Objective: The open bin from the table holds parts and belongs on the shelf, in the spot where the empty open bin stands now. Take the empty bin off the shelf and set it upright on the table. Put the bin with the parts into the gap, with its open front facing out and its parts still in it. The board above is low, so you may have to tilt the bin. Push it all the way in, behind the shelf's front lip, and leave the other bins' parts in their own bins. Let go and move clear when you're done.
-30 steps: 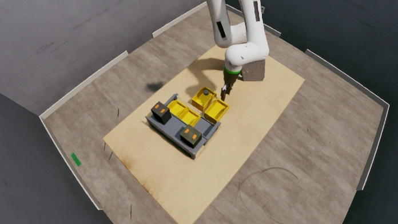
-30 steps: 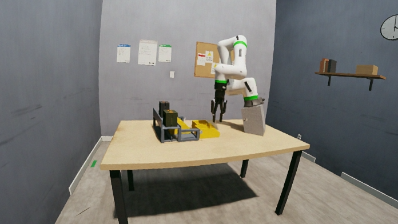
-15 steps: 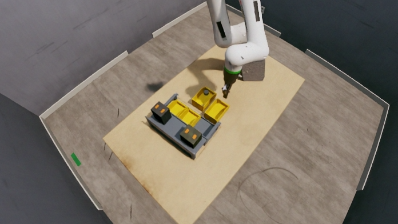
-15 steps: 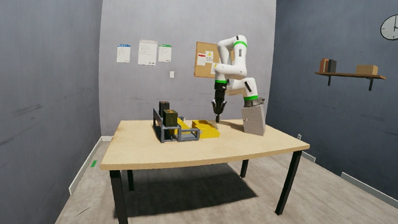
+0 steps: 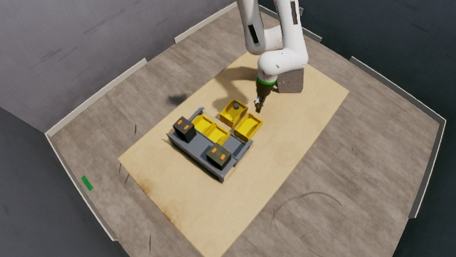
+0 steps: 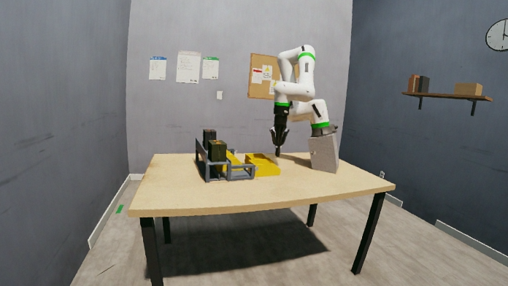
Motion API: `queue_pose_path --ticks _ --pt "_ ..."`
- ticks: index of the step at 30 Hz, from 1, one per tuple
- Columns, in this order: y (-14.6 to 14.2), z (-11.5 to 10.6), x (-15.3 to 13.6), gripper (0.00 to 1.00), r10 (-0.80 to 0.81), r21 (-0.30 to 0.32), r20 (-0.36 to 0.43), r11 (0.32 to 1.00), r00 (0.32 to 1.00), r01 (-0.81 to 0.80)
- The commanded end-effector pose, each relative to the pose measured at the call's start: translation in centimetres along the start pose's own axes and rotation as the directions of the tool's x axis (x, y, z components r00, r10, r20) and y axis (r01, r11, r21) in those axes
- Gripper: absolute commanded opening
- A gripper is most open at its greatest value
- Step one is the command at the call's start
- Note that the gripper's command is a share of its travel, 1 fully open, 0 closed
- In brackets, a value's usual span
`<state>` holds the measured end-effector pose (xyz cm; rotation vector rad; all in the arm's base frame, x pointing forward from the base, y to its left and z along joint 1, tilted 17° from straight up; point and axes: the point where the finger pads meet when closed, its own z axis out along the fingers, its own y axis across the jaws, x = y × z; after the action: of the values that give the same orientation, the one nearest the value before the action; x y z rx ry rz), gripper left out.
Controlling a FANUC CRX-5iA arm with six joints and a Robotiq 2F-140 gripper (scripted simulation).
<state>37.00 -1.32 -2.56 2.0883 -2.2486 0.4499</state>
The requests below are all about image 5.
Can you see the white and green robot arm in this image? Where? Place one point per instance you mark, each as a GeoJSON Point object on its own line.
{"type": "Point", "coordinates": [279, 54]}

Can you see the yellow bin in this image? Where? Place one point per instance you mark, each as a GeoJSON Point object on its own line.
{"type": "Point", "coordinates": [247, 127]}
{"type": "Point", "coordinates": [218, 134]}
{"type": "Point", "coordinates": [229, 113]}
{"type": "Point", "coordinates": [202, 123]}

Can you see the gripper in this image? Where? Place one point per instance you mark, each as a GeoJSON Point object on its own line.
{"type": "Point", "coordinates": [261, 96]}

